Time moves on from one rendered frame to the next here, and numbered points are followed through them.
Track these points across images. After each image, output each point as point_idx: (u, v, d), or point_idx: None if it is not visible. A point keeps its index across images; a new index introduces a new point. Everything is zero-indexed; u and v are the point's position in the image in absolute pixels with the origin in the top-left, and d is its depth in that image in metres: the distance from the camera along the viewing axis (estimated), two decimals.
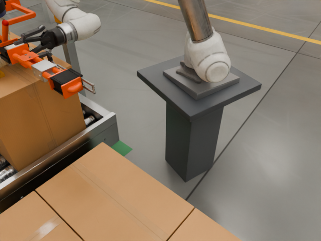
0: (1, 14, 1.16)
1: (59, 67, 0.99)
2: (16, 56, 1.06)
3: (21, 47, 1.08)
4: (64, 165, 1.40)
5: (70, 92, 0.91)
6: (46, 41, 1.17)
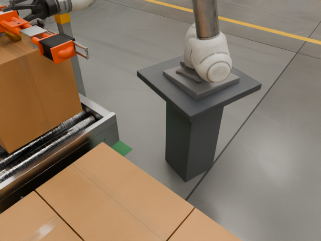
0: None
1: (50, 32, 0.90)
2: (4, 22, 0.97)
3: (9, 14, 1.00)
4: (64, 165, 1.40)
5: (61, 57, 0.82)
6: (37, 10, 1.09)
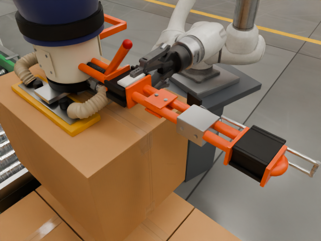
0: (101, 27, 0.76)
1: (227, 121, 0.58)
2: (140, 96, 0.65)
3: (143, 82, 0.68)
4: None
5: (273, 176, 0.49)
6: (167, 67, 0.77)
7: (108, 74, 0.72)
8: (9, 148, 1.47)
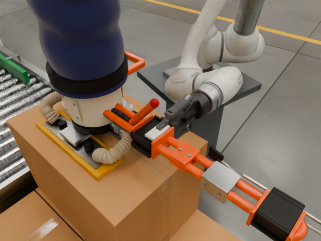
0: (125, 75, 0.81)
1: (249, 180, 0.62)
2: (165, 150, 0.69)
3: (167, 134, 0.72)
4: None
5: None
6: (189, 115, 0.81)
7: (133, 123, 0.76)
8: (9, 148, 1.47)
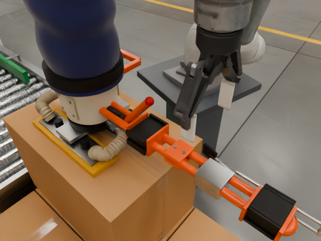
0: (121, 73, 0.81)
1: (241, 177, 0.63)
2: (160, 147, 0.70)
3: (162, 132, 0.73)
4: None
5: (285, 235, 0.55)
6: None
7: (128, 121, 0.77)
8: (9, 148, 1.47)
